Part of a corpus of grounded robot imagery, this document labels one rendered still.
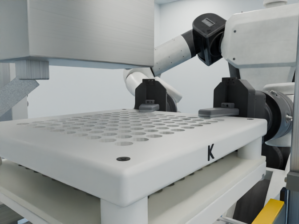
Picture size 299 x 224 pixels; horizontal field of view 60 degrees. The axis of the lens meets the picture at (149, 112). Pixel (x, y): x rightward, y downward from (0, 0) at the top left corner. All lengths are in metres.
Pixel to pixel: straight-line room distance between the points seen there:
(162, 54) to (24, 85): 0.59
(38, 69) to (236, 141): 0.25
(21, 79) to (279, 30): 0.63
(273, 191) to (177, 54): 0.50
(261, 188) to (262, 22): 0.45
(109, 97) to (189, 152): 4.97
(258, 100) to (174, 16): 5.97
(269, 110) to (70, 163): 0.34
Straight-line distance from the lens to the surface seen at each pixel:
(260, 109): 0.42
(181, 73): 6.05
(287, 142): 0.55
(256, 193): 0.80
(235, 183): 0.26
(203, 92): 5.78
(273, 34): 0.78
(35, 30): 0.32
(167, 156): 0.16
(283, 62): 0.76
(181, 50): 0.89
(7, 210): 0.39
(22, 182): 0.27
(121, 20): 0.40
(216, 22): 0.92
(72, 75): 4.60
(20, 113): 1.07
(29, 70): 0.35
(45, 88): 4.32
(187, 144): 0.19
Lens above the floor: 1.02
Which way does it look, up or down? 6 degrees down
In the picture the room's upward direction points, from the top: straight up
